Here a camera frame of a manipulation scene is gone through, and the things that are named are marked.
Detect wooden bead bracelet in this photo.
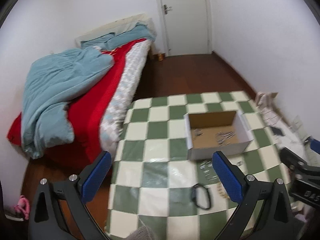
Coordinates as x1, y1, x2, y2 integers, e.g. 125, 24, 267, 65
216, 182, 231, 201

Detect silver charm bracelet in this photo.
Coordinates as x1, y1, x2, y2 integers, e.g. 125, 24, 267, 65
198, 160, 221, 183

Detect silver chain necklace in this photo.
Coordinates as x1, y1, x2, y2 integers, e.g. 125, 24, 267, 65
215, 130, 237, 146

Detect pink slippers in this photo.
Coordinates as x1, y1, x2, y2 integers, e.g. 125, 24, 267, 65
14, 195, 30, 220

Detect black smartphone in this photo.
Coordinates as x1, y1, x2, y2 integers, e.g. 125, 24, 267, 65
270, 126, 285, 137

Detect red bed sheet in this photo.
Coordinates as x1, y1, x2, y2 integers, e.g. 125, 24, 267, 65
7, 40, 136, 170

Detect white cardboard box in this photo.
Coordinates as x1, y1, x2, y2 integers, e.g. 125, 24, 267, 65
184, 110, 253, 161

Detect checkered grey white mattress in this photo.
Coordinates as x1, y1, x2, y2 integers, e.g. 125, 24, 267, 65
99, 39, 152, 158

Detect teal blue duvet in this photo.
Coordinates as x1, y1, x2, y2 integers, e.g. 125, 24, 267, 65
21, 47, 114, 159

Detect small orange bottle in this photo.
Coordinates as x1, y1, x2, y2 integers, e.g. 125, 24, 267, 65
158, 53, 164, 61

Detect white door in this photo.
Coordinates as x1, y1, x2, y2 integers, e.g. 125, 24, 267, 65
157, 0, 212, 56

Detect teal pillow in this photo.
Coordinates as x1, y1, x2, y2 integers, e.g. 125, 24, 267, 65
80, 24, 156, 51

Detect beige headboard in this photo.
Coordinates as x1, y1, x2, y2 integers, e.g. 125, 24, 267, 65
75, 14, 157, 48

